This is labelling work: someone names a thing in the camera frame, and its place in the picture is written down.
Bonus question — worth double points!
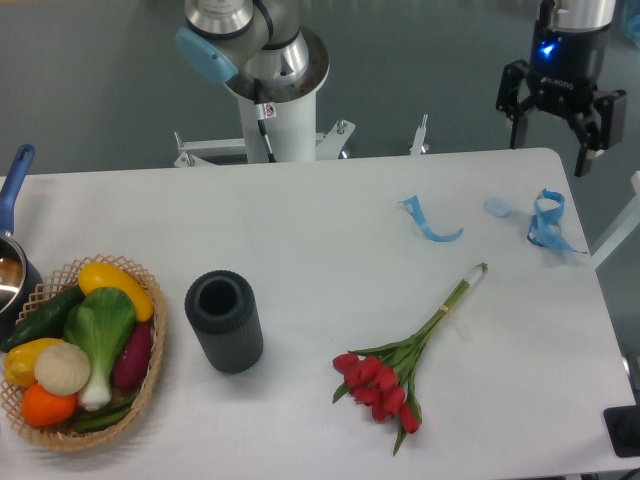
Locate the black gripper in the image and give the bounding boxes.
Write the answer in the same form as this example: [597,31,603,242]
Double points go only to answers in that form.
[495,18,627,177]

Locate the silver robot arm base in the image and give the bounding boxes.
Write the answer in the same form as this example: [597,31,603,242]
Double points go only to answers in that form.
[175,0,329,104]

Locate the tangled blue ribbon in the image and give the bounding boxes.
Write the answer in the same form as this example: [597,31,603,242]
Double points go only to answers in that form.
[526,189,587,254]

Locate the blue ribbon strip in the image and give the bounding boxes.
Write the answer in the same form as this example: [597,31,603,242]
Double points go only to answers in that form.
[399,195,464,243]

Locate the black device at table edge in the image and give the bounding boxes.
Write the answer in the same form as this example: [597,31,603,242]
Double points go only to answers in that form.
[603,405,639,458]

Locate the red tulip bouquet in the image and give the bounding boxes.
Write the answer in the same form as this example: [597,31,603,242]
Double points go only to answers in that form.
[332,263,488,454]

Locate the dark grey ribbed vase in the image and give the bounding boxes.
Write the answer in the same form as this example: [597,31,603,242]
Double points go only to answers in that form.
[184,270,264,374]

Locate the purple sweet potato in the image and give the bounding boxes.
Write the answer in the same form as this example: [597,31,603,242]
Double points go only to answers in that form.
[112,322,152,390]

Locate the green bok choy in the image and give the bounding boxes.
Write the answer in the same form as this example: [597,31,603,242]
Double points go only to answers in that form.
[63,287,136,412]

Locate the dark green cucumber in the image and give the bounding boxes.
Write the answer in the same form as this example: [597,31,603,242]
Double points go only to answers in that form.
[1,285,85,353]

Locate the cream white onion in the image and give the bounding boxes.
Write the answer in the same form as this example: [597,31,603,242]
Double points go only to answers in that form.
[34,342,91,396]

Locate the green bean pod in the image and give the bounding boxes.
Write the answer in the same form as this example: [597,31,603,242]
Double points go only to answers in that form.
[71,396,134,434]

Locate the yellow bell pepper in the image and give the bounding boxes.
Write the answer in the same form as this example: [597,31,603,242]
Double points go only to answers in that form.
[3,338,63,388]

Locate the orange fruit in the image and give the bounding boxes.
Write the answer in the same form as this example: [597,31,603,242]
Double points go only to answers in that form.
[21,384,77,427]

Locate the woven wicker basket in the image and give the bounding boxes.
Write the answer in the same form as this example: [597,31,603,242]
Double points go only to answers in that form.
[1,255,167,452]

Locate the white frame bar right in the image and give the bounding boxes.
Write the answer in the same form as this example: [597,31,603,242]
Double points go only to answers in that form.
[591,171,639,269]

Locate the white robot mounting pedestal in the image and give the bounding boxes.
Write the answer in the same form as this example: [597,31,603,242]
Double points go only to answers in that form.
[172,92,431,169]

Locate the blue handled saucepan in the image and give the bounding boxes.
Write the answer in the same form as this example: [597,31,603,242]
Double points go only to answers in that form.
[1,144,42,341]

